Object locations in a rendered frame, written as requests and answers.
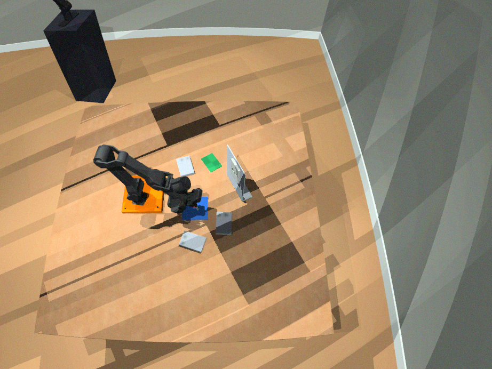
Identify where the green flat square mat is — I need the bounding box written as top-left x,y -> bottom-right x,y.
201,153 -> 222,172

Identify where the blue square patch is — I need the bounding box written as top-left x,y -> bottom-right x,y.
182,197 -> 208,220

